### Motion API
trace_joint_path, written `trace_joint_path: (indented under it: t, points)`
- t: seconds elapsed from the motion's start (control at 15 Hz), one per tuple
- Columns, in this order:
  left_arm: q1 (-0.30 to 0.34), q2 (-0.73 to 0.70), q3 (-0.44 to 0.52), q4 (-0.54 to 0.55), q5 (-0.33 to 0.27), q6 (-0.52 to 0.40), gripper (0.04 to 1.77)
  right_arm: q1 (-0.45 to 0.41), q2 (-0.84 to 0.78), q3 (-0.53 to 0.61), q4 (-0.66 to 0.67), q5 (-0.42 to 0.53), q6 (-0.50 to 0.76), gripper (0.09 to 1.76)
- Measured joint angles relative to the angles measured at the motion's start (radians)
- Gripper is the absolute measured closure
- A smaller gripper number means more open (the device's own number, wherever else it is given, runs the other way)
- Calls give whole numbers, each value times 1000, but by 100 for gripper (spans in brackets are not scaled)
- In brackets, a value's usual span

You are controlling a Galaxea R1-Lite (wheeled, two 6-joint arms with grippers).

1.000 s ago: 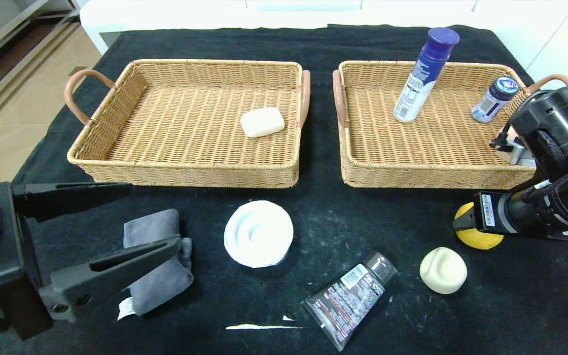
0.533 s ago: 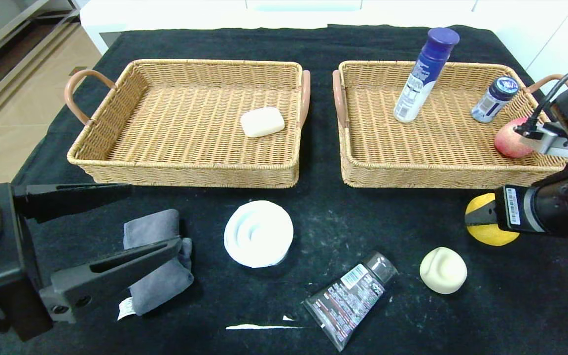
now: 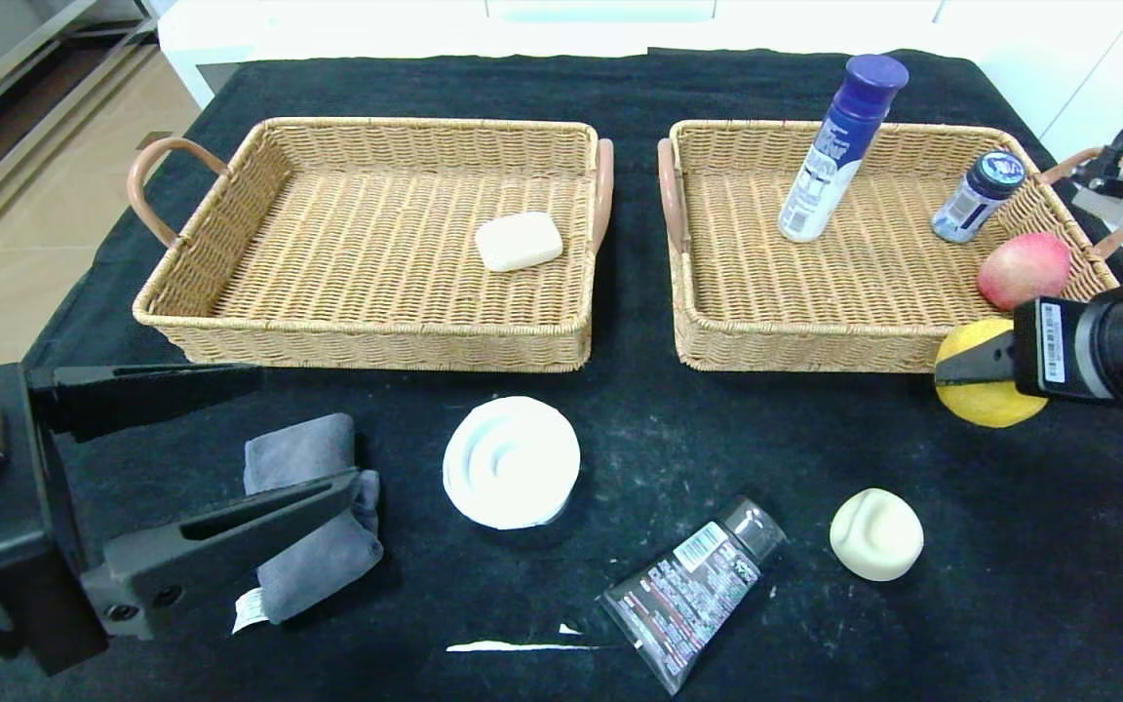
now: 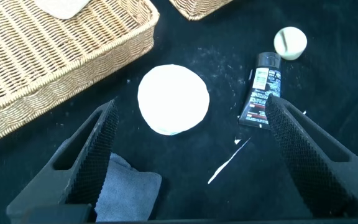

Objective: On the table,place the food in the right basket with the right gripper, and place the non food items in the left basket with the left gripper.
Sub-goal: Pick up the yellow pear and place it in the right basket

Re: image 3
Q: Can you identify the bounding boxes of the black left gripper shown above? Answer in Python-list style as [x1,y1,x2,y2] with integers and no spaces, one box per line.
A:
[0,362,360,678]

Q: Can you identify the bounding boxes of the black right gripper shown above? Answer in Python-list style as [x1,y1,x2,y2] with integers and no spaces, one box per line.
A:
[934,266,1123,415]

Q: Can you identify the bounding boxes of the yellow pear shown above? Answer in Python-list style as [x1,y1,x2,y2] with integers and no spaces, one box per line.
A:
[934,318,1050,429]

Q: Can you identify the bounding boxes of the pale cream bun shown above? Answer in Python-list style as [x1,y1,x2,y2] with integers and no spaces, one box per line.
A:
[830,488,925,583]

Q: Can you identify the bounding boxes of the blue cap spray can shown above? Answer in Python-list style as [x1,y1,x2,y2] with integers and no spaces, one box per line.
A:
[778,54,910,244]

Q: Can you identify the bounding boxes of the wicker basket holding apple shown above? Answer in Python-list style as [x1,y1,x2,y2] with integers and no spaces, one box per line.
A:
[657,119,1123,377]

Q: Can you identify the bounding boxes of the wicker basket holding soap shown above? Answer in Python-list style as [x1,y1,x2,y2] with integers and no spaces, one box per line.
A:
[128,117,616,374]

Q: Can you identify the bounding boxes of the red apple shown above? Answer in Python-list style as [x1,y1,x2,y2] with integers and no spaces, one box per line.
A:
[977,232,1072,312]

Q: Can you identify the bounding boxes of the grey folded cloth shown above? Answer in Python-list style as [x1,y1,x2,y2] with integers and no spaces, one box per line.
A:
[233,413,387,630]

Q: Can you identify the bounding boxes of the small dark cap bottle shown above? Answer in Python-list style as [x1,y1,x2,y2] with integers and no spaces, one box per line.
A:
[930,150,1026,245]

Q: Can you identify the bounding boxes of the white tape roll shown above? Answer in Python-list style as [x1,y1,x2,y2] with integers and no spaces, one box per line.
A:
[443,396,582,531]

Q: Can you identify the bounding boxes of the white paper strip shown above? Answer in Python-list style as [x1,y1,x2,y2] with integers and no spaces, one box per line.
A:
[446,624,601,653]

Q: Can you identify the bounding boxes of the black squeeze tube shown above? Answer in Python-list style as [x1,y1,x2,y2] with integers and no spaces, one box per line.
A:
[600,495,786,696]

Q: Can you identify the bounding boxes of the white soap bar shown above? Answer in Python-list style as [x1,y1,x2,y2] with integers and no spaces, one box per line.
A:
[475,212,564,273]

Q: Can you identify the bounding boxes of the black table cloth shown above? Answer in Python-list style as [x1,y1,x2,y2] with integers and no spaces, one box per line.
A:
[0,49,1123,702]

